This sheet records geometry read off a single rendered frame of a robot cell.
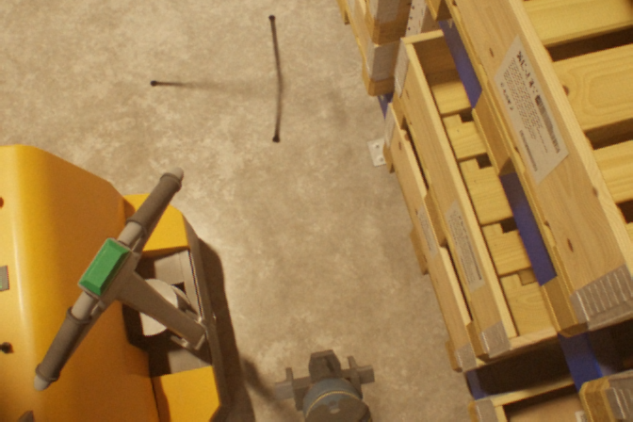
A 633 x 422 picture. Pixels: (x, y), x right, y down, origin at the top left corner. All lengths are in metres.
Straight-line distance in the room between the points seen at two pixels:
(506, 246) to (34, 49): 2.20
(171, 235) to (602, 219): 1.51
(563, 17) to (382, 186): 1.35
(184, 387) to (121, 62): 1.47
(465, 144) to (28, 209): 1.15
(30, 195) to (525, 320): 1.28
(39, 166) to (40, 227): 0.18
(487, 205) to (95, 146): 1.65
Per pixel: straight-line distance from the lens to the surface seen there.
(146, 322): 1.99
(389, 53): 2.11
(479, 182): 1.74
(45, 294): 1.65
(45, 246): 1.70
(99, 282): 1.00
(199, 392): 2.04
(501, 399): 1.78
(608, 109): 1.25
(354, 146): 2.57
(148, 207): 1.09
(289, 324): 2.37
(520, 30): 1.05
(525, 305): 1.67
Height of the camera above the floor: 2.34
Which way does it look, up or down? 69 degrees down
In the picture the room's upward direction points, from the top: 3 degrees counter-clockwise
